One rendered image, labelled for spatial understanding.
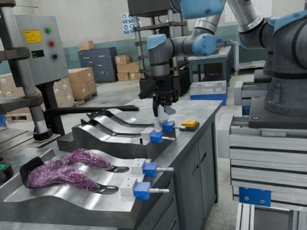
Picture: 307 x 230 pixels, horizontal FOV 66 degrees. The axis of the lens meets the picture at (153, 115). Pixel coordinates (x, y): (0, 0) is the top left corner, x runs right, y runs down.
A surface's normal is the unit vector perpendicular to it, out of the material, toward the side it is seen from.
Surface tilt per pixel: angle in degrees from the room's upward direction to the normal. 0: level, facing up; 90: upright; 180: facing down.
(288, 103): 72
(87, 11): 90
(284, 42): 81
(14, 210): 90
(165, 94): 90
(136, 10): 90
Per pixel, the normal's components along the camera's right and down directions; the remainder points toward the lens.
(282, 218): -0.13, -0.94
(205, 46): 0.43, 0.23
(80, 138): -0.48, 0.33
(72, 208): -0.19, 0.33
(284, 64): -0.88, 0.25
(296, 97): -0.52, 0.04
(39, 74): 0.87, 0.04
